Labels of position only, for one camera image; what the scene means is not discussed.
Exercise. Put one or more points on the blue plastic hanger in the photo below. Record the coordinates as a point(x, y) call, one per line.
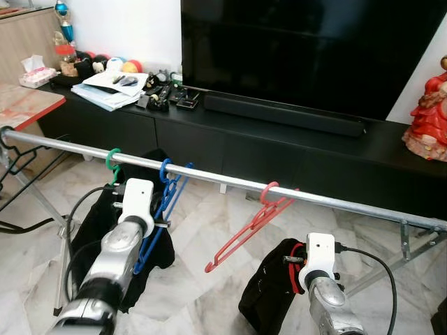
point(148, 244)

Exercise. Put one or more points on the black shirt red trim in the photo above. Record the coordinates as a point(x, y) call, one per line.
point(269, 293)

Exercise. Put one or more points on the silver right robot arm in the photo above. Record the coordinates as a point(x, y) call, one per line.
point(335, 307)

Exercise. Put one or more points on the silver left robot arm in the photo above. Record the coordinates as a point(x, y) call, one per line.
point(112, 265)

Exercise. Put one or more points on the red plastic hanger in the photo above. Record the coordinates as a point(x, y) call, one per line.
point(241, 237)

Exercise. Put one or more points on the green plastic hanger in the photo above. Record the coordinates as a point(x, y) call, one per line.
point(109, 159)

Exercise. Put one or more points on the black t-shirt green logo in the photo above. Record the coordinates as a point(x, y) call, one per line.
point(94, 230)

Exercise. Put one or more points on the silver metal clothes rack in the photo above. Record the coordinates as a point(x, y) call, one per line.
point(223, 181)

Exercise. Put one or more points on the black low tv console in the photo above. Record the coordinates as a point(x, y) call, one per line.
point(279, 153)

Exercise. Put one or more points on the small black box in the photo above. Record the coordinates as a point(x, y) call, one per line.
point(187, 104)

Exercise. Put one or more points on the stack of white papers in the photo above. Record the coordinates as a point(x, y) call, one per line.
point(105, 94)

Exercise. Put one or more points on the grey computer mouse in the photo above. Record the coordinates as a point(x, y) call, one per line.
point(129, 81)

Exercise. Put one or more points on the black soundbar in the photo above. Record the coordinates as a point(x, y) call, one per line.
point(279, 115)

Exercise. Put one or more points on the red ball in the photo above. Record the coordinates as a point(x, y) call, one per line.
point(138, 65)

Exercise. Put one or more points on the black plush toy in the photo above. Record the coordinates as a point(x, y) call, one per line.
point(87, 66)

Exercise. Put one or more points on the marble folding table red edge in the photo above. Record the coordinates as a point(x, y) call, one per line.
point(28, 105)

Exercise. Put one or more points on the brown jar red lid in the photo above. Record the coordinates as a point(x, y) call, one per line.
point(67, 64)

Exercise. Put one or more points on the red laughing buddha statue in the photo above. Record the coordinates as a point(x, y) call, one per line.
point(427, 118)

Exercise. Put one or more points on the pink white tissue box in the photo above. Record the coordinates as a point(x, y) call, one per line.
point(38, 75)

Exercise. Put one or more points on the large black television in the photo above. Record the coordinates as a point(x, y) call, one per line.
point(314, 49)

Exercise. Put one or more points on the light wooden sideboard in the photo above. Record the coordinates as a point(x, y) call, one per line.
point(28, 49)

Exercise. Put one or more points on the blue gold trophy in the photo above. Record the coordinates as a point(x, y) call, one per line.
point(64, 17)

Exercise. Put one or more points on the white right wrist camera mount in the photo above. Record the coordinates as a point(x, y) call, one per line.
point(320, 255)

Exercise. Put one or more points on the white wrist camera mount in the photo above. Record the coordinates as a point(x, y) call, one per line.
point(137, 199)
point(320, 255)

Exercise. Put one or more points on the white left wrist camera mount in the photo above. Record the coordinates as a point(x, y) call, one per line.
point(137, 199)

